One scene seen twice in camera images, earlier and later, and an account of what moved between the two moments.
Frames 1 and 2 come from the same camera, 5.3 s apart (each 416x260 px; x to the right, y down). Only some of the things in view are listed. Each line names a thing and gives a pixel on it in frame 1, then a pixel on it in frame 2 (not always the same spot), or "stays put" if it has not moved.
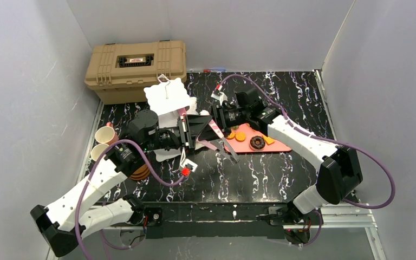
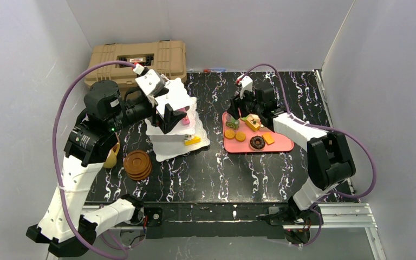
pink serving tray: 253,143 stays put
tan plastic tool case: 119,72 stays put
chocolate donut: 257,142 stays put
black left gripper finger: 198,126 -> 170,117
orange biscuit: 268,141 stays put
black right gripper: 215,115 -> 244,106
